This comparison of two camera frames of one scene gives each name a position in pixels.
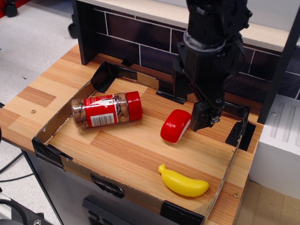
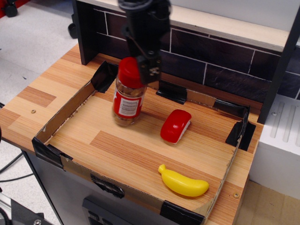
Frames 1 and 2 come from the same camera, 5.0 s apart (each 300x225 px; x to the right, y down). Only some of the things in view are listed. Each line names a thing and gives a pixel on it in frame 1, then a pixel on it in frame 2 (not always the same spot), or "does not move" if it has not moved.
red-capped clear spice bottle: x=101 y=110 → x=130 y=94
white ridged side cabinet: x=276 y=165 does not move
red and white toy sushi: x=176 y=125 does not move
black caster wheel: x=72 y=29 does not move
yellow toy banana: x=183 y=185 does not move
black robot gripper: x=206 y=63 → x=147 y=22
